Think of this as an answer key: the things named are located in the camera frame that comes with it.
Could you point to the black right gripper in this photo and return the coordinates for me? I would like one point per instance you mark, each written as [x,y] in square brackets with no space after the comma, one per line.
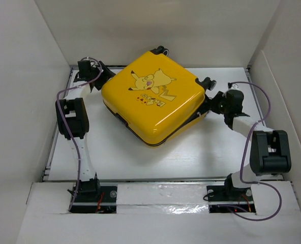
[210,104]

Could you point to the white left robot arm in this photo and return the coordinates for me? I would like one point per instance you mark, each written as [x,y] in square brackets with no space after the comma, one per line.
[73,124]

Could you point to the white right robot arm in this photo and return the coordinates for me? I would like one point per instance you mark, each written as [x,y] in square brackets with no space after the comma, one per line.
[266,150]

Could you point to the yellow hard-shell suitcase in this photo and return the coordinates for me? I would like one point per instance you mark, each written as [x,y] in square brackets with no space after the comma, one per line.
[155,97]

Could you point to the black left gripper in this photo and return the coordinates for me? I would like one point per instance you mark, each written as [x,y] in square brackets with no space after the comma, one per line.
[106,76]

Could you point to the metal base rail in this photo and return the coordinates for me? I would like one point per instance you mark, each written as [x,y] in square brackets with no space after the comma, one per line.
[143,198]

